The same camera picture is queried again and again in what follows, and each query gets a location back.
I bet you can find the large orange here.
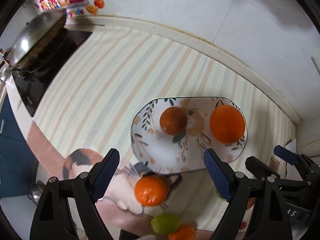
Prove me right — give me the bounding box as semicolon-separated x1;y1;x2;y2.
209;105;245;145

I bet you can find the mandarin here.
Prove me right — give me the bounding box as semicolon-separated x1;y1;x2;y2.
134;176;168;206
168;224;196;240

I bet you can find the green apple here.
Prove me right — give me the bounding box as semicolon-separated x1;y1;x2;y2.
215;189;226;201
150;213;180;235

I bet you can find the small dark red fruit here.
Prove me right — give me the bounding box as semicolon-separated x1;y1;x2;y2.
159;107;188;135

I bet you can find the dark red apple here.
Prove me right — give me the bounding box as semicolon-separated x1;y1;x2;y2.
246;198;255;210

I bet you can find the cherry tomato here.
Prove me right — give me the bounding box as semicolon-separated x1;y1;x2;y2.
240;221;247;230

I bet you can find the blue kitchen cabinet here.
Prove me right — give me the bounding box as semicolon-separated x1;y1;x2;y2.
0;96;39;198

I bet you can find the white folded paper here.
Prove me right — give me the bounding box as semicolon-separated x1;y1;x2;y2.
285;139;300;180

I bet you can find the small brown label tag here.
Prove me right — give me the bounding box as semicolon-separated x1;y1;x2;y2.
269;157;280;172

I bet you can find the oval floral ceramic plate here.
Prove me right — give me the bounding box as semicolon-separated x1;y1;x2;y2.
131;96;248;174

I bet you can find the black gas stove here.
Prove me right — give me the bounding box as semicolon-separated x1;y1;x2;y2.
13;28;92;116

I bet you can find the steel wok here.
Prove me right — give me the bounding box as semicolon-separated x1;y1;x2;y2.
1;8;67;85

